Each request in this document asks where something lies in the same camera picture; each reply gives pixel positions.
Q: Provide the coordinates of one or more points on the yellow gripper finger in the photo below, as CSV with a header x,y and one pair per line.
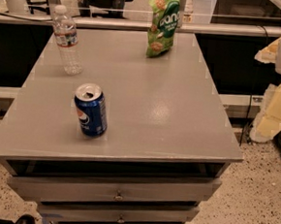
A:
x,y
268,54
267,123

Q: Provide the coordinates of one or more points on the clear plastic water bottle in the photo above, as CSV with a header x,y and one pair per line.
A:
x,y
66,36

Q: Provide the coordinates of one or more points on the green rice chip bag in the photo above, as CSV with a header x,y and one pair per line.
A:
x,y
163,26

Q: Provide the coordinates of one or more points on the grey drawer cabinet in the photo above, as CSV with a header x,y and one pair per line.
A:
x,y
164,116

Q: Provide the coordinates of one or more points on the middle grey drawer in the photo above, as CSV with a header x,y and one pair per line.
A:
x,y
119,213

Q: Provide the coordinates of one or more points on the top grey drawer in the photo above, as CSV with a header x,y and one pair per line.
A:
x,y
114,189

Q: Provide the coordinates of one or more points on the blue Pepsi can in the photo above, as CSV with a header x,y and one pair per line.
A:
x,y
91,107

